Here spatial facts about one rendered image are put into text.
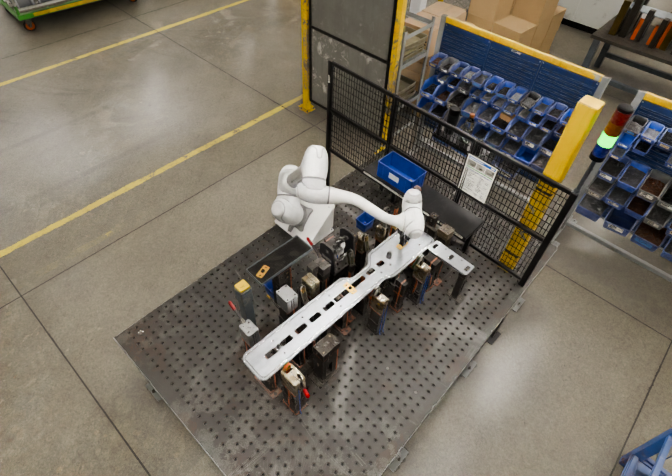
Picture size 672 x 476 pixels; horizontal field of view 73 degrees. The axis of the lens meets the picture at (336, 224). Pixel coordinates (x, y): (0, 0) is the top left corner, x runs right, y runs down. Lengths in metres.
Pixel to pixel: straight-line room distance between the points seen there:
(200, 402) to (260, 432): 0.37
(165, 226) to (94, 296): 0.86
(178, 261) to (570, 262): 3.49
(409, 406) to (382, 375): 0.22
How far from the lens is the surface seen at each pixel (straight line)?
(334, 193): 2.47
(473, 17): 6.69
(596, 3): 8.78
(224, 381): 2.72
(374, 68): 4.71
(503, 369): 3.74
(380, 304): 2.55
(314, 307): 2.54
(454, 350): 2.87
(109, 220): 4.70
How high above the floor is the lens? 3.16
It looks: 48 degrees down
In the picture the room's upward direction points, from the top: 3 degrees clockwise
